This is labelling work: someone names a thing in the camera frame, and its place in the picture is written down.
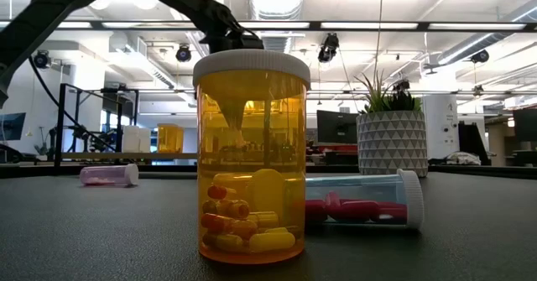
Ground black ceiling spotlight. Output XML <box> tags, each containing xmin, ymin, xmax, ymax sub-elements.
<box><xmin>469</xmin><ymin>49</ymin><xmax>491</xmax><ymax>65</ymax></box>
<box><xmin>175</xmin><ymin>44</ymin><xmax>193</xmax><ymax>63</ymax></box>
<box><xmin>317</xmin><ymin>32</ymin><xmax>340</xmax><ymax>64</ymax></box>
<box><xmin>33</xmin><ymin>49</ymin><xmax>52</xmax><ymax>70</ymax></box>

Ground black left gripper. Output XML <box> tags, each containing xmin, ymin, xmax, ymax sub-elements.
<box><xmin>208</xmin><ymin>28</ymin><xmax>264</xmax><ymax>55</ymax></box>

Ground clear bottle red capsules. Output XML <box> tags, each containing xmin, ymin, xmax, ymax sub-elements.
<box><xmin>305</xmin><ymin>169</ymin><xmax>425</xmax><ymax>231</ymax></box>

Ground pink pill bottle white cap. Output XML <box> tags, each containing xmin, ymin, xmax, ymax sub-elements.
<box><xmin>79</xmin><ymin>163</ymin><xmax>140</xmax><ymax>188</ymax></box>

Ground potted plant patterned grey pot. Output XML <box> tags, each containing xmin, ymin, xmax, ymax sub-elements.
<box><xmin>354</xmin><ymin>69</ymin><xmax>429</xmax><ymax>178</ymax></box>

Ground wooden shelf board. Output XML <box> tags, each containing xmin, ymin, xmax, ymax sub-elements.
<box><xmin>61</xmin><ymin>151</ymin><xmax>198</xmax><ymax>162</ymax></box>

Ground black overhead light bar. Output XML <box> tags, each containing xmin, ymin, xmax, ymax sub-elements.
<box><xmin>0</xmin><ymin>19</ymin><xmax>537</xmax><ymax>32</ymax></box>

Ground black metal table frame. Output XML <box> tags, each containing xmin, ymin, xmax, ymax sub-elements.
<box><xmin>0</xmin><ymin>83</ymin><xmax>537</xmax><ymax>180</ymax></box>

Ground dark computer monitor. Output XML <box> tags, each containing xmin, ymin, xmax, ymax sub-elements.
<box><xmin>316</xmin><ymin>109</ymin><xmax>358</xmax><ymax>144</ymax></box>
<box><xmin>0</xmin><ymin>112</ymin><xmax>27</xmax><ymax>142</ymax></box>

